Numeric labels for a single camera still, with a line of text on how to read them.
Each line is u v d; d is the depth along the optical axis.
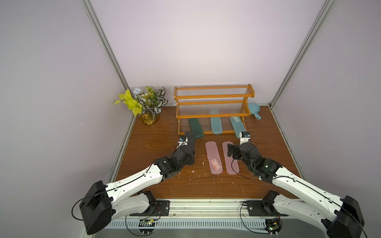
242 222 0.69
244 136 0.68
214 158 0.90
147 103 0.88
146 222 0.72
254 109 1.20
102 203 0.40
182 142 0.70
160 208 0.73
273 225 0.70
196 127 1.06
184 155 0.59
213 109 1.13
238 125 1.04
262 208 0.66
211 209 0.74
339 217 0.39
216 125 1.03
